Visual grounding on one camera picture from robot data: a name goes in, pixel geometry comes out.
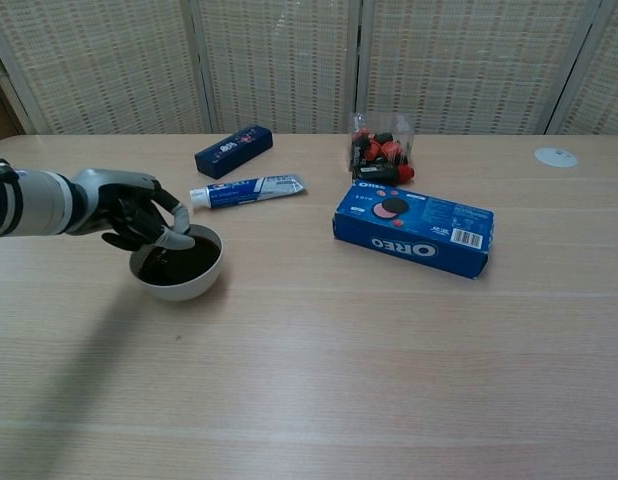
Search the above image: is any blue Oreo cookie box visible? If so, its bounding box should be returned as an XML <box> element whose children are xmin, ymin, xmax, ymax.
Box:
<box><xmin>331</xmin><ymin>181</ymin><xmax>495</xmax><ymax>280</ymax></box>

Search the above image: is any dark blue printed box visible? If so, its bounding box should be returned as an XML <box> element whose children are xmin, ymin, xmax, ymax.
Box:
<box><xmin>194</xmin><ymin>126</ymin><xmax>275</xmax><ymax>181</ymax></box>

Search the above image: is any woven folding screen panel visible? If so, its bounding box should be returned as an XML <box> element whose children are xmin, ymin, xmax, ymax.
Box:
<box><xmin>0</xmin><ymin>0</ymin><xmax>213</xmax><ymax>135</ymax></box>
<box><xmin>546</xmin><ymin>0</ymin><xmax>618</xmax><ymax>136</ymax></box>
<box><xmin>356</xmin><ymin>0</ymin><xmax>603</xmax><ymax>136</ymax></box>
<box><xmin>181</xmin><ymin>0</ymin><xmax>364</xmax><ymax>135</ymax></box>

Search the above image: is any black red small device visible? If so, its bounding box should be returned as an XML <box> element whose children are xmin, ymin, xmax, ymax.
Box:
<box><xmin>355</xmin><ymin>164</ymin><xmax>416</xmax><ymax>186</ymax></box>

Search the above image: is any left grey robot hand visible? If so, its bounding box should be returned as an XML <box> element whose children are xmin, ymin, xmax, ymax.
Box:
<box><xmin>66</xmin><ymin>168</ymin><xmax>196</xmax><ymax>253</ymax></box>

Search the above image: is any white ceramic bowl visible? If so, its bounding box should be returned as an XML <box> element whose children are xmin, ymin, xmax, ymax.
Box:
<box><xmin>128</xmin><ymin>223</ymin><xmax>224</xmax><ymax>302</ymax></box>

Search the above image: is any blue white toothpaste tube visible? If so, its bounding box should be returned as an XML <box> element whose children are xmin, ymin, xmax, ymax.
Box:
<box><xmin>189</xmin><ymin>173</ymin><xmax>309</xmax><ymax>211</ymax></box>

